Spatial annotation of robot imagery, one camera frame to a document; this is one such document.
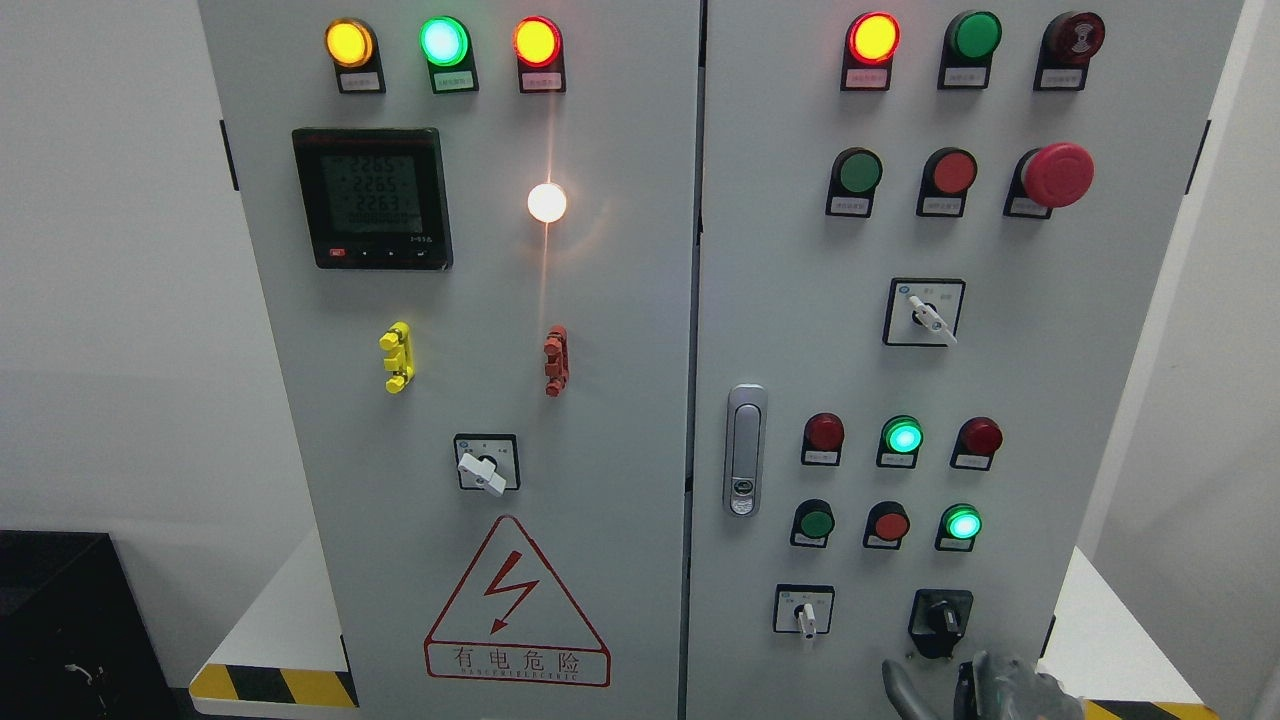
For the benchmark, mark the green lit indicator middle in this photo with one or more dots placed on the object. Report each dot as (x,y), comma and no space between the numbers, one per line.
(899,442)

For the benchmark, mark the green push button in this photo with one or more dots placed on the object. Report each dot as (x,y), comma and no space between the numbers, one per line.
(814,521)
(854,177)

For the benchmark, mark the grey left cabinet door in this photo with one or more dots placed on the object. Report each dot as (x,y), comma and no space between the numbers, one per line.
(602,466)

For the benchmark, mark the red emergency stop button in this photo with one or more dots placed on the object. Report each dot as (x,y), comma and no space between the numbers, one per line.
(1051,177)

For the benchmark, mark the white selector switch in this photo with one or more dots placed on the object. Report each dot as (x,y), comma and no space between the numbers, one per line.
(804,609)
(923,312)

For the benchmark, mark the grey right cabinet door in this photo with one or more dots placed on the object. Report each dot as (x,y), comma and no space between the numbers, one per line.
(794,300)

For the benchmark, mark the red indicator light right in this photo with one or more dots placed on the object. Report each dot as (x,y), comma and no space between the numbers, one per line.
(976,444)

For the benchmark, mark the green illuminated button lower right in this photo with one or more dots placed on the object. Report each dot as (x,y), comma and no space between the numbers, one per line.
(959,527)

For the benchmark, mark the black box lower left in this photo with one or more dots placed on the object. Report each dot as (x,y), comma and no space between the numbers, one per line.
(73,643)

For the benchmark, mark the dark red buzzer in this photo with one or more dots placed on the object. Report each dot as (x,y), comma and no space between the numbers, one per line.
(1068,45)

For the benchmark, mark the white lit indicator light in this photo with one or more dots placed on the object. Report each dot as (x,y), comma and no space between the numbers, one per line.
(547,202)

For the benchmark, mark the white selector switch left door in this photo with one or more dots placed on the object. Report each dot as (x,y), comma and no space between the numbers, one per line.
(487,462)

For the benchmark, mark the green push button lower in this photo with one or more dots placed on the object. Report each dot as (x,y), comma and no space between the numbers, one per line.
(814,521)

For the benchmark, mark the green unlit light top right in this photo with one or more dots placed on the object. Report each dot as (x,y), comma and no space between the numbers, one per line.
(968,46)

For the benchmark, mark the red push button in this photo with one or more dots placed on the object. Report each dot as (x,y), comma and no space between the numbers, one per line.
(887,524)
(946,177)

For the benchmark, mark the red lit light top right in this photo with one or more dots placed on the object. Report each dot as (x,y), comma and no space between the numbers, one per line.
(871,41)

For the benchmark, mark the black rotary knob switch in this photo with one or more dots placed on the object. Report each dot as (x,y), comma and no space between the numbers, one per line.
(938,621)

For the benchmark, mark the yellow indicator light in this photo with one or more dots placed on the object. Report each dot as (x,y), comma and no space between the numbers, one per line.
(354,50)

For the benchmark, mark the white platform hazard stripe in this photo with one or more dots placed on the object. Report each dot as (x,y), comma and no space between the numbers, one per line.
(285,658)
(1098,651)

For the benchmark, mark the dark red indicator light left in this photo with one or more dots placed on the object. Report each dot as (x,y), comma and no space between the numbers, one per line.
(823,439)

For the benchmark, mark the red terminal connector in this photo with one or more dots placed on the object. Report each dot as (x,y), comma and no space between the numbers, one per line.
(557,361)

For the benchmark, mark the white platform hazard stripe left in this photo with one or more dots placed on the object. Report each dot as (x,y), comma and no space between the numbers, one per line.
(285,658)

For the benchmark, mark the red-orange lit indicator light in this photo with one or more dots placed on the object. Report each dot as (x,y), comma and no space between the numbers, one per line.
(538,45)

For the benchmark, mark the white selector switch upper right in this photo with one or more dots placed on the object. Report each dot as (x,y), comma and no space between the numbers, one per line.
(923,312)

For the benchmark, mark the green push button upper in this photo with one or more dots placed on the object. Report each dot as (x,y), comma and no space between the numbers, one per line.
(854,177)

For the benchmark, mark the grey cabinet door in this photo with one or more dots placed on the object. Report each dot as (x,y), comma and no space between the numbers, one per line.
(602,466)
(794,300)

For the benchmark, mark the white platform hazard stripe right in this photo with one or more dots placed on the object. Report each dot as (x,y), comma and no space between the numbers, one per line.
(1098,651)

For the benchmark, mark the silver door latch handle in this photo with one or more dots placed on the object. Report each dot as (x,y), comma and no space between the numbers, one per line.
(743,441)

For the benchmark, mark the red push button upper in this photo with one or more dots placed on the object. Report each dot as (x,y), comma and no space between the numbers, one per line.
(946,177)

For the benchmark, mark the green lit indicator light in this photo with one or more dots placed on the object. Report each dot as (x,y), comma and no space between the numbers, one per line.
(446,45)

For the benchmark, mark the red push button lower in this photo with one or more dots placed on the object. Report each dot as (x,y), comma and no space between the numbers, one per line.
(887,524)

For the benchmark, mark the white selector switch lower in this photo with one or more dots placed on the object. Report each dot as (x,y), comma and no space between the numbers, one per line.
(804,609)

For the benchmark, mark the black digital power meter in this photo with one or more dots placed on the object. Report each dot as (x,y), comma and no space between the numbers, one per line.
(374,198)

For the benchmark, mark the yellow terminal connector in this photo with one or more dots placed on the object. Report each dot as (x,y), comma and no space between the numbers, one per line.
(398,360)

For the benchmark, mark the red electrical hazard sticker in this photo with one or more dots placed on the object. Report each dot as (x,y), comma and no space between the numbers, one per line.
(512,619)

